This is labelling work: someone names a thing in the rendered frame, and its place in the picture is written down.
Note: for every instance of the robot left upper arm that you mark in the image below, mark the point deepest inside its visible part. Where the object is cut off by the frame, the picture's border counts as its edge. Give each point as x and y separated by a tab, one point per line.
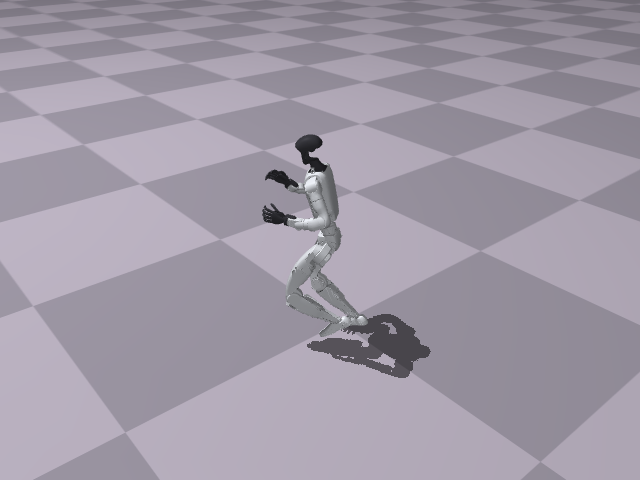
313	189

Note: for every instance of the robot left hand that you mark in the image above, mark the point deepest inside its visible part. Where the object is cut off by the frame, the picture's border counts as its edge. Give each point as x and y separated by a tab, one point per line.
277	217

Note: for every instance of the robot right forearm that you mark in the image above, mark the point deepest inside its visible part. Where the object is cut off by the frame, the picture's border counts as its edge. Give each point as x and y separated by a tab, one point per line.
299	189

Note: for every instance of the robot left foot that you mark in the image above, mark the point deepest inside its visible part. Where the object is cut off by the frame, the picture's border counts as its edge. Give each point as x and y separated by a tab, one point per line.
332	328

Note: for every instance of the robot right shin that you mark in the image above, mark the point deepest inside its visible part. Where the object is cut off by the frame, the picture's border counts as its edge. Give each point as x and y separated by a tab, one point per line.
336	298

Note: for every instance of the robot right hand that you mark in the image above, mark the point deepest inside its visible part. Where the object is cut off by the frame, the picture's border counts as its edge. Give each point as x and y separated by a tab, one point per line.
281	177

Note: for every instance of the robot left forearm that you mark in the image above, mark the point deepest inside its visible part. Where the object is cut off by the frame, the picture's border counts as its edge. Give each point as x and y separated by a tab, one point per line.
311	224

